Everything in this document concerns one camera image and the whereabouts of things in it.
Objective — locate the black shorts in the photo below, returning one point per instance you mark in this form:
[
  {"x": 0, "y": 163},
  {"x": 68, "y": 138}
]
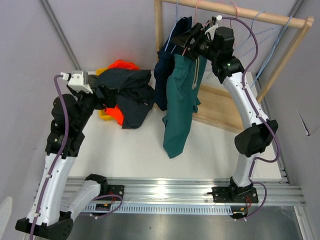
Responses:
[{"x": 135, "y": 97}]

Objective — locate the orange mesh shorts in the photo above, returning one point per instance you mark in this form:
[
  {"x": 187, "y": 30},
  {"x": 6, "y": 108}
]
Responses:
[{"x": 115, "y": 112}]

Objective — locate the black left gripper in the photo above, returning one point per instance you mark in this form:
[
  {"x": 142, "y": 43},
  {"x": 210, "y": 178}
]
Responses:
[{"x": 109, "y": 100}]

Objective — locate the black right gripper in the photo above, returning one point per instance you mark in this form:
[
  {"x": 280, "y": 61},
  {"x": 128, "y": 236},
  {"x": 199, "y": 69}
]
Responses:
[{"x": 198, "y": 35}]

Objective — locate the aluminium mounting rail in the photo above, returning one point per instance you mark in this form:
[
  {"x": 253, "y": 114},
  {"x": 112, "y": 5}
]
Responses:
[{"x": 183, "y": 191}]

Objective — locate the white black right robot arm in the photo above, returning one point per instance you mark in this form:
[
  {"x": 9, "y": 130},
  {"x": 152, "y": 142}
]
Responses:
[{"x": 216, "y": 45}]

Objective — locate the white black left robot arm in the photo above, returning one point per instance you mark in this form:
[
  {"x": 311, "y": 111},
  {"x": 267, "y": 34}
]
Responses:
[{"x": 49, "y": 217}]

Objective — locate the navy blue shorts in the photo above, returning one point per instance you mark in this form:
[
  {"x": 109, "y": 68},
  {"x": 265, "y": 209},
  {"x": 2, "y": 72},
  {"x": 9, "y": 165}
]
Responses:
[{"x": 165, "y": 66}]

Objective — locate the wooden clothes rack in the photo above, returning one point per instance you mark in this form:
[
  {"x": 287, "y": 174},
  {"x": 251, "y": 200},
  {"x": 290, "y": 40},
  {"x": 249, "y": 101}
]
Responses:
[{"x": 217, "y": 107}]

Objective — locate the yellow plastic tray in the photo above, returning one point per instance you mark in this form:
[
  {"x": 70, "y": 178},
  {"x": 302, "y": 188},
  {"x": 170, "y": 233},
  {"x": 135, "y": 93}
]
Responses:
[{"x": 102, "y": 113}]

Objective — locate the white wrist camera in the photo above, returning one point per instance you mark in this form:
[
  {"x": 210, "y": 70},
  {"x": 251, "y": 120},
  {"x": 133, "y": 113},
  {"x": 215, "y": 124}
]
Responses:
[
  {"x": 78, "y": 81},
  {"x": 212, "y": 24}
]

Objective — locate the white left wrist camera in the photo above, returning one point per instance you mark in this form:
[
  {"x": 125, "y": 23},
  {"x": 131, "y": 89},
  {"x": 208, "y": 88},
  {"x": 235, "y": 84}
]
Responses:
[{"x": 78, "y": 81}]

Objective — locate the slotted grey cable duct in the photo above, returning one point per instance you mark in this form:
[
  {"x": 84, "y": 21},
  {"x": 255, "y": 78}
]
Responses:
[{"x": 175, "y": 209}]

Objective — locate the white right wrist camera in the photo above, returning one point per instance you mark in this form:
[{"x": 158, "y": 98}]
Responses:
[{"x": 212, "y": 24}]

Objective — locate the teal green shorts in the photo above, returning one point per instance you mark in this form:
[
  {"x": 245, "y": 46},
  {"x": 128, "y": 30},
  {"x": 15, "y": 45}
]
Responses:
[{"x": 182, "y": 102}]

